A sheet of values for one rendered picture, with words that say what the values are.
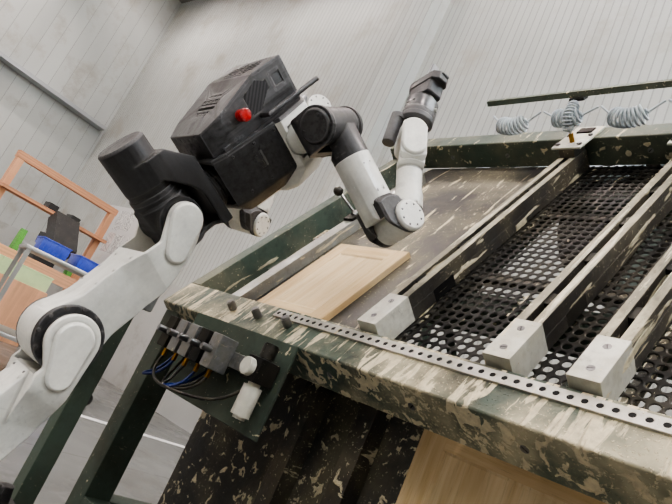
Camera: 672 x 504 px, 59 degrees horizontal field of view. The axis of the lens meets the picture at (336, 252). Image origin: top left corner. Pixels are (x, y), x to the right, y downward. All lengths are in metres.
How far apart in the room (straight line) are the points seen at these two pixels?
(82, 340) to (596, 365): 0.98
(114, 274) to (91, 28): 10.15
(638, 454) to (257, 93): 1.07
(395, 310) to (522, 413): 0.47
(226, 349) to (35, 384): 0.46
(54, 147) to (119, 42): 2.18
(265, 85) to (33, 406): 0.86
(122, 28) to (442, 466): 10.77
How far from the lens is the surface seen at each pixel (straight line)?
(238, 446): 1.93
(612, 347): 1.17
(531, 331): 1.24
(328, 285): 1.78
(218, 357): 1.53
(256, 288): 1.90
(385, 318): 1.41
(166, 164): 1.38
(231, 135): 1.43
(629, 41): 5.68
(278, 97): 1.51
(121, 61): 11.55
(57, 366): 1.31
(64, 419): 1.97
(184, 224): 1.38
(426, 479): 1.43
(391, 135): 1.55
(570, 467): 1.07
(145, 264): 1.36
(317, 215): 2.34
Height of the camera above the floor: 0.70
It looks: 14 degrees up
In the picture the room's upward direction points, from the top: 25 degrees clockwise
